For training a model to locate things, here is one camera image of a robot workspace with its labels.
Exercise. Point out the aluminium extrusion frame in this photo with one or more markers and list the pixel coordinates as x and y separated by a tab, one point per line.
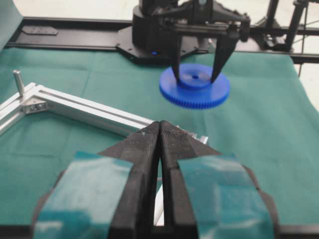
89	112

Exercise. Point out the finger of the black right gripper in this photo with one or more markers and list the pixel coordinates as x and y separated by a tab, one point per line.
225	46
175	54

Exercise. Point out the black stand frame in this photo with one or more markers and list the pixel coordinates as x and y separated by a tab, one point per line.
289	27

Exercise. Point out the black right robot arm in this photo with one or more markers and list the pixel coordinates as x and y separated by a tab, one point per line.
147	33

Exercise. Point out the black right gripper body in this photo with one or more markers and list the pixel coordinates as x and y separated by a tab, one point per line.
202	18

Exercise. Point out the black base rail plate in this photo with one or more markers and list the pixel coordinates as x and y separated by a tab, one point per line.
88	34

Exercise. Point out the upper corner bracket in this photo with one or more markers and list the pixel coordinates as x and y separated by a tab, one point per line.
34	106

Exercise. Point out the blue plastic gear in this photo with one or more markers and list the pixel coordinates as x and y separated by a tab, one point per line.
194	89

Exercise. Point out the top corner steel shaft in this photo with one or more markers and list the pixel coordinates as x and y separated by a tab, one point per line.
19	83

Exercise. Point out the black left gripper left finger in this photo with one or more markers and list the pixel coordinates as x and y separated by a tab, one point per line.
109	195

